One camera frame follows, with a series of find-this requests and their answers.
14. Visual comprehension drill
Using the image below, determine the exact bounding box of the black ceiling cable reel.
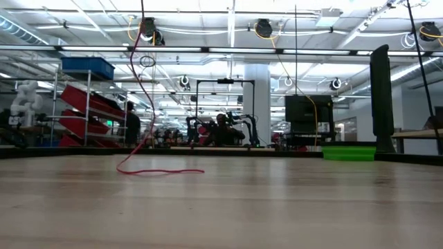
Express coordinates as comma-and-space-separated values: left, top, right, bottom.
254, 19, 273, 39
418, 21, 442, 42
140, 17, 165, 46

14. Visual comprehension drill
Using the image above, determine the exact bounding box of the thin black vertical pole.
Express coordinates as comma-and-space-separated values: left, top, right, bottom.
294, 5, 298, 96

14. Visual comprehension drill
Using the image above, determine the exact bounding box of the long ceiling light bar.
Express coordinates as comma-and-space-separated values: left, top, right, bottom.
0, 44, 443, 58

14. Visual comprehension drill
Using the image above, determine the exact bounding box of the blue plastic bin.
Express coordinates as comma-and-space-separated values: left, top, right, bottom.
61, 57, 116, 81

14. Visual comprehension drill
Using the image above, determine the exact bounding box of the black gantry frame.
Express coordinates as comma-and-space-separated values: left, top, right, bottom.
195, 78, 256, 146

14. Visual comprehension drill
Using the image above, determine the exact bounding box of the red shelf bin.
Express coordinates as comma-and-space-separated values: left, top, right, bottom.
57, 109, 111, 136
57, 133, 120, 149
60, 84, 126, 122

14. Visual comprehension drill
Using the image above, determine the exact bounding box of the black monitor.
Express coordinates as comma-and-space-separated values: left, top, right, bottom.
284, 95, 335, 134

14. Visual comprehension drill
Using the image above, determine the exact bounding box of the yellow hanging cable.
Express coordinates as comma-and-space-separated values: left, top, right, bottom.
253, 23, 318, 146

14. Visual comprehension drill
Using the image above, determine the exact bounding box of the thin black slanted strut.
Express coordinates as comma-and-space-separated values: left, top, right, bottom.
405, 0, 443, 155

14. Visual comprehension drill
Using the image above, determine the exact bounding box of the red cord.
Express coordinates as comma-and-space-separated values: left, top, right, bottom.
116, 0, 206, 176

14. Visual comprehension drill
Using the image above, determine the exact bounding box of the wooden side table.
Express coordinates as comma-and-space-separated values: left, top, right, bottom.
390, 129, 443, 155

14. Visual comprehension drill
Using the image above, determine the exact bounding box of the metal shelf rack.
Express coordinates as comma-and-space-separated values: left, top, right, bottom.
48, 68, 129, 148

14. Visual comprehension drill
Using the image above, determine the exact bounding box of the black hanging cable loop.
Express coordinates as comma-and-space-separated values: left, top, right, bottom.
139, 55, 156, 68

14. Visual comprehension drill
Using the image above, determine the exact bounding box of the black table edge rail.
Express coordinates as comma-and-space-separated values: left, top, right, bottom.
0, 147, 443, 167

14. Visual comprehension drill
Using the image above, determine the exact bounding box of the black upright frame post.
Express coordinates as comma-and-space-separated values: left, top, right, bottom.
369, 44, 397, 155

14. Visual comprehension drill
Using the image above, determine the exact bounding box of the person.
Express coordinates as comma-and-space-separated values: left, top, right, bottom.
124, 100, 142, 148
204, 113, 246, 147

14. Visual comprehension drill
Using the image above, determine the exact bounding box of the green collapsible container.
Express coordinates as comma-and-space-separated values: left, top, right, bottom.
321, 145, 377, 162

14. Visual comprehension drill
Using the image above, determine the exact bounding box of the white building column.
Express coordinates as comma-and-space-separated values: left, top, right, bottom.
243, 64, 271, 146

